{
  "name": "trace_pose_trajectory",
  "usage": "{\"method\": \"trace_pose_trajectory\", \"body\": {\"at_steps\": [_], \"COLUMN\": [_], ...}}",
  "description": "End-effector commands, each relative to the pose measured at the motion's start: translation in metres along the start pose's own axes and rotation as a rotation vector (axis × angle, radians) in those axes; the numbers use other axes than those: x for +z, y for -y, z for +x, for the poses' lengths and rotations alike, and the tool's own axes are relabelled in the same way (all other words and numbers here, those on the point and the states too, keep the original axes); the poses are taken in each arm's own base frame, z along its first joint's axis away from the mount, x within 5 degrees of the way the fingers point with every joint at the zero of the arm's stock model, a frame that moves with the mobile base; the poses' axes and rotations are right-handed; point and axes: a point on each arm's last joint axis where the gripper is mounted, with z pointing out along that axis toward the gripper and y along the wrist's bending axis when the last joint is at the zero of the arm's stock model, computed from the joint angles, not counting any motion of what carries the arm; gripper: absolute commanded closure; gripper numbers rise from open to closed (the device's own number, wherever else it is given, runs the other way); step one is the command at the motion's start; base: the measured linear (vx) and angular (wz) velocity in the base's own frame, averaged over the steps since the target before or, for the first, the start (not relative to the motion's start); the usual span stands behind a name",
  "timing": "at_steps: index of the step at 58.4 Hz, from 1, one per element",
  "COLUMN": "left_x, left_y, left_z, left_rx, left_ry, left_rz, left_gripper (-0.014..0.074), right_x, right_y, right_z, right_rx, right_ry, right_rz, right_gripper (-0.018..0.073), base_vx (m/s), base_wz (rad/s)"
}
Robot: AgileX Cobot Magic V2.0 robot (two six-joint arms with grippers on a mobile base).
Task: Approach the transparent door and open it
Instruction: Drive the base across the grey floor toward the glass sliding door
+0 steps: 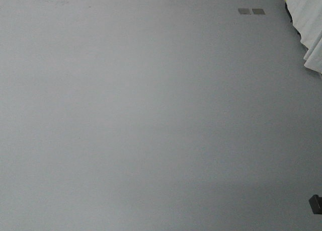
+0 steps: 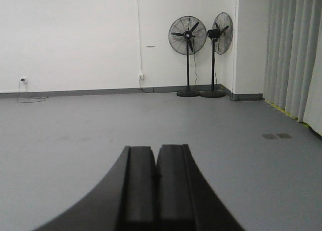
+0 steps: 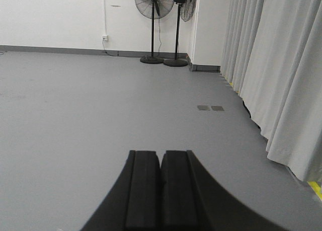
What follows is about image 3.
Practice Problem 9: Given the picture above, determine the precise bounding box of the grey floor outlet cover left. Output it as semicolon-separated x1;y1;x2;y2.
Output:
197;105;210;111

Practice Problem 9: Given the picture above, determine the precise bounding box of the white curtain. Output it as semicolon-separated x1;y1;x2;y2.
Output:
221;0;321;182

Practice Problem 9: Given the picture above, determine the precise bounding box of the black pedestal fan right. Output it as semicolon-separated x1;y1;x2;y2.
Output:
164;0;197;67

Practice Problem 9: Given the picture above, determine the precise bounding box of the grey floor outlet cover right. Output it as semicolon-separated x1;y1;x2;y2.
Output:
211;106;224;111

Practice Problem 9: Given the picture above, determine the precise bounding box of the black pedestal fan left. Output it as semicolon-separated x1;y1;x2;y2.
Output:
134;0;174;64

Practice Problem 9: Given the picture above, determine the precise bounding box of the black pedestal fan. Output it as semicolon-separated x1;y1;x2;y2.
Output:
134;0;174;64
164;0;197;67

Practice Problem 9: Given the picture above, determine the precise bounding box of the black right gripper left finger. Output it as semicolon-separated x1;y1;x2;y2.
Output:
82;150;161;230

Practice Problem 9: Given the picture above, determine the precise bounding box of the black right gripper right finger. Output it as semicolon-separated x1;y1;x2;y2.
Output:
161;150;284;230

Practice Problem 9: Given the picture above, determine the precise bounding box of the grey floor outlet cover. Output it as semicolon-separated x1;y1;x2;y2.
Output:
197;105;210;111
211;106;224;111

